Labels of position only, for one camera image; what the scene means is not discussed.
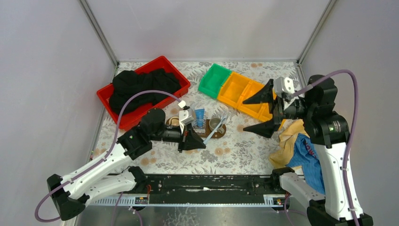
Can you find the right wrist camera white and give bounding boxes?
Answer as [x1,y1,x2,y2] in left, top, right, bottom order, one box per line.
[273,77,295,100]

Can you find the green plastic bin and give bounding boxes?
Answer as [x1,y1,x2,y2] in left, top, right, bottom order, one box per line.
[198,64,232,99]

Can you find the left aluminium frame post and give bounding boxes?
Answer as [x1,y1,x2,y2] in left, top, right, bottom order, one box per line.
[78,0,119,67]

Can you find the yellow bin with cups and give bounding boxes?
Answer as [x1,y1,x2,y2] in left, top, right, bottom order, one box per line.
[217,72,251,108]

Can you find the oval wooden tray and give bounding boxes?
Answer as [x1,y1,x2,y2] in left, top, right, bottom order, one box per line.
[165,118,227,139]

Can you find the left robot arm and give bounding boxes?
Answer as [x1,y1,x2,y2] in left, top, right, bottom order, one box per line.
[47,107,206,221]

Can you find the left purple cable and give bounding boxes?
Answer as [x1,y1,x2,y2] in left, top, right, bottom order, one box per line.
[34,90,183,223]

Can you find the orange ceramic cup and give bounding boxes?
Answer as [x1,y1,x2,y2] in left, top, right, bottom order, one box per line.
[166,116,180,128]

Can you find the blue toothpaste tube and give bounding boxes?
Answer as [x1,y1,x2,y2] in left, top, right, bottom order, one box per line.
[194,108,205,124]

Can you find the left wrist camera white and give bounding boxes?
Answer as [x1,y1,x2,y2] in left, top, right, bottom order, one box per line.
[178,100,196,133]

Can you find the aluminium frame post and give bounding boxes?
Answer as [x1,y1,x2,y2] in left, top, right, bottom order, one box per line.
[297,0,338,65]
[78,0,119,67]

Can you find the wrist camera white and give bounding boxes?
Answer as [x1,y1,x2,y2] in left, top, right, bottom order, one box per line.
[273,77,295,100]
[178,100,196,133]

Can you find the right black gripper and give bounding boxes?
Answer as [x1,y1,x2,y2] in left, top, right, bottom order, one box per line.
[242,78,314,137]

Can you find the yellow bin with toothbrushes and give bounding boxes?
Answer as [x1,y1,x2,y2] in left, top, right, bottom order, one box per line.
[258,91,286,131]

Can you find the right aluminium frame post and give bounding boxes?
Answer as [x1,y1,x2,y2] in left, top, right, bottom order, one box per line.
[297,0,338,65]

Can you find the yellow bin with toothpaste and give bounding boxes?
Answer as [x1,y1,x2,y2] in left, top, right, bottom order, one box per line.
[237,80,272,120]

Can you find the yellow cloth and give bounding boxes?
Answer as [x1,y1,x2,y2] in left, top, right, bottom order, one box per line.
[269,119,309,169]

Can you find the blue cloth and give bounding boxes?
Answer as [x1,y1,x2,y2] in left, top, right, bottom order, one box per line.
[286,133,325,194]

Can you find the black cloth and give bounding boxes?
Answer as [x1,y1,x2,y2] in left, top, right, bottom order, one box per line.
[109,68,181,114]

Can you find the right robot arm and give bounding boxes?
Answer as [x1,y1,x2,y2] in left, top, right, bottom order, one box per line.
[243,75,374,226]

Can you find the red plastic bin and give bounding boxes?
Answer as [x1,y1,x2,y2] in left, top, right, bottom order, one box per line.
[96,56,191,130]

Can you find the grey metal cup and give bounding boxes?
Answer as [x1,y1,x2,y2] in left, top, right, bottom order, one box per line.
[208,118,225,134]

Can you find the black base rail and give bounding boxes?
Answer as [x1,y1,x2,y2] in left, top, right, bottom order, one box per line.
[87,173,304,207]

